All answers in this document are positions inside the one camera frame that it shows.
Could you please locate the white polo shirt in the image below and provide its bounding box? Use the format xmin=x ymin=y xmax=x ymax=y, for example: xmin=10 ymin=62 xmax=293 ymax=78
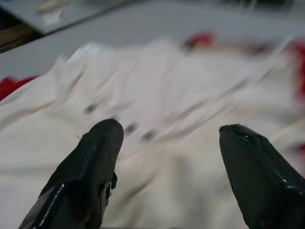
xmin=0 ymin=39 xmax=305 ymax=229

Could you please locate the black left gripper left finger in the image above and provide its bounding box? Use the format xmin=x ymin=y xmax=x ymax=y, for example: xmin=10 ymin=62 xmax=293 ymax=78
xmin=19 ymin=118 xmax=124 ymax=229

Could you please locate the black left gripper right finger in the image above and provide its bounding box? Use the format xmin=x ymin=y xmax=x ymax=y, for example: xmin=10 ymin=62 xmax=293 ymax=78
xmin=218 ymin=123 xmax=305 ymax=229

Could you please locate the red garment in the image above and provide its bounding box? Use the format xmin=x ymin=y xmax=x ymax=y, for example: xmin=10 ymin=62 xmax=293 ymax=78
xmin=0 ymin=75 xmax=40 ymax=102
xmin=184 ymin=32 xmax=216 ymax=50
xmin=285 ymin=39 xmax=305 ymax=102

